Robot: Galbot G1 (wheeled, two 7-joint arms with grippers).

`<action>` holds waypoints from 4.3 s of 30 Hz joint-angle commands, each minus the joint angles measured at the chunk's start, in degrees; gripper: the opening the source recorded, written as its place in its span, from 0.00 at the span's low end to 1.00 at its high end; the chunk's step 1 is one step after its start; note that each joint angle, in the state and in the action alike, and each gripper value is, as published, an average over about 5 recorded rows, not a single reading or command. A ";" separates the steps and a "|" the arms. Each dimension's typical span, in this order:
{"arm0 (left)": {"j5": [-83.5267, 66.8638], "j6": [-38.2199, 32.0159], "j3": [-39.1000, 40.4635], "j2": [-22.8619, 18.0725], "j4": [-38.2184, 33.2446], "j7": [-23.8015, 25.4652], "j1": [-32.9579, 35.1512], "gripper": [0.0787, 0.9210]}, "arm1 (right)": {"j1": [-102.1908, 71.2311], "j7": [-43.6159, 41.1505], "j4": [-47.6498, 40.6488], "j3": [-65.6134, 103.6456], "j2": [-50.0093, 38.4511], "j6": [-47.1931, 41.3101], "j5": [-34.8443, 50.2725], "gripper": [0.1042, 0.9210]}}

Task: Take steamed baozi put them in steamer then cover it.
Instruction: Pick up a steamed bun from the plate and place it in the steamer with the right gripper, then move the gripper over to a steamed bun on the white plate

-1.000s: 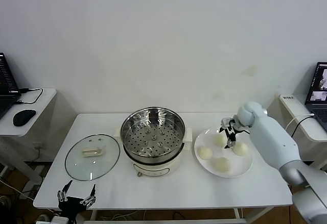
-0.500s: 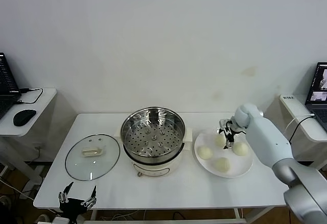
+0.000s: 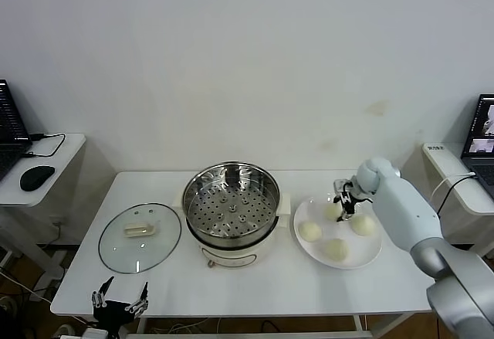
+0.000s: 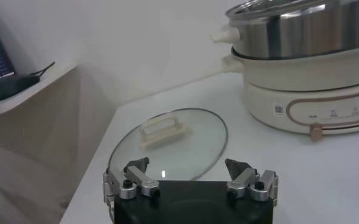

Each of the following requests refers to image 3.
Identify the black power adapter cable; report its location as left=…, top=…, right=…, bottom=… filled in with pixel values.
left=438, top=175, right=474, bottom=216

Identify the white floor cable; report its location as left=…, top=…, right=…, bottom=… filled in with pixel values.
left=0, top=269, right=53, bottom=304

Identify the white round plate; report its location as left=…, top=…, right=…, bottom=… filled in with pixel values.
left=293, top=194, right=384, bottom=270

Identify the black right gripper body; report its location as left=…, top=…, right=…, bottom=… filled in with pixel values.
left=338, top=184, right=362, bottom=211

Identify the white table leg frame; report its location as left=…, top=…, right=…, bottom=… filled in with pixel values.
left=125, top=314, right=418, bottom=339

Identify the white cable bundle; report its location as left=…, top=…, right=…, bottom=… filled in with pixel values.
left=150, top=317, right=217, bottom=334

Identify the laptop with video windows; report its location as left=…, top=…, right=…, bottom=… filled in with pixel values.
left=461, top=93, right=494, bottom=188

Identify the perforated steel steamer basket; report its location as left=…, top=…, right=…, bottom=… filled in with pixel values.
left=173, top=161, right=293, bottom=248

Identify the white steamed baozi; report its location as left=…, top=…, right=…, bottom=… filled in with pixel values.
left=323, top=239, right=350, bottom=263
left=299, top=221, right=323, bottom=243
left=350, top=215, right=376, bottom=237
left=323, top=203, right=343, bottom=223

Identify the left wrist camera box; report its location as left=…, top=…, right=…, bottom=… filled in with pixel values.
left=57, top=323, right=109, bottom=339

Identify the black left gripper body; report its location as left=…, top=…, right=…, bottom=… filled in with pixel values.
left=92, top=299, right=135, bottom=327

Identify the round glass pot lid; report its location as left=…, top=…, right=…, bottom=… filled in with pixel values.
left=98, top=202, right=182, bottom=275

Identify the laptop with dark text screen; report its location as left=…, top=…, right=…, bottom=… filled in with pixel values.
left=0, top=79, right=34, bottom=184

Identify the black laptop charger cable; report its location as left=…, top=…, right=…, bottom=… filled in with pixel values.
left=21, top=133, right=66, bottom=159

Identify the black computer mouse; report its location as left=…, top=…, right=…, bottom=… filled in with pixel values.
left=20, top=165, right=57, bottom=192

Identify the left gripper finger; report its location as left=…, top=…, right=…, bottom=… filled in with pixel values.
left=125, top=280, right=151, bottom=315
left=91, top=276, right=116, bottom=307

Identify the cream electric cooking pot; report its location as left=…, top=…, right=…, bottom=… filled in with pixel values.
left=175, top=207, right=290, bottom=270

